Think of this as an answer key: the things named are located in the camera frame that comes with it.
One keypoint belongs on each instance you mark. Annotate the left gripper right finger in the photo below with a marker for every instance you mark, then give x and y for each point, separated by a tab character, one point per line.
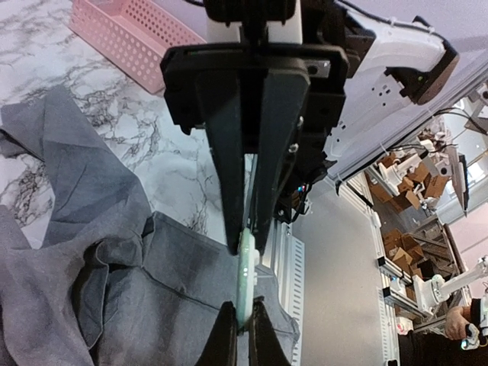
264	346

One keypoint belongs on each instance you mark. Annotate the background cardboard boxes pile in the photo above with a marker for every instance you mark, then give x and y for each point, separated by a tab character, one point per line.
413	237

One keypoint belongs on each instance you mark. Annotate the aluminium front rail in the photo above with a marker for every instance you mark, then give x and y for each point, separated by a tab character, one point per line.
286	257

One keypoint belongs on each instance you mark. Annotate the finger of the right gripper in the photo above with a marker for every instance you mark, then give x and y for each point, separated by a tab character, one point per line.
284	93
218	94

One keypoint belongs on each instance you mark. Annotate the grey button shirt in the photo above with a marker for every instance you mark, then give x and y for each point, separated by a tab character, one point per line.
114	283

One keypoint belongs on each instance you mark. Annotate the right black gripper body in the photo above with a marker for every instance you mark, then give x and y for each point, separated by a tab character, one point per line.
191	73

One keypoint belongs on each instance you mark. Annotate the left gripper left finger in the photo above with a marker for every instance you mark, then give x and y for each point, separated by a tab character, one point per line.
221	346

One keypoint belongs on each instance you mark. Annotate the pink plastic basket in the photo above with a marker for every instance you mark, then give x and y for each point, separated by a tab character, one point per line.
134	35

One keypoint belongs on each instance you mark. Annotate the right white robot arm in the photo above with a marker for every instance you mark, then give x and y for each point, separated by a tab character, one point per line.
391	65

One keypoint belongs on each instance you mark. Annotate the background person hand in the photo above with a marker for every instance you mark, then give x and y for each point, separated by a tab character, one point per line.
457	319

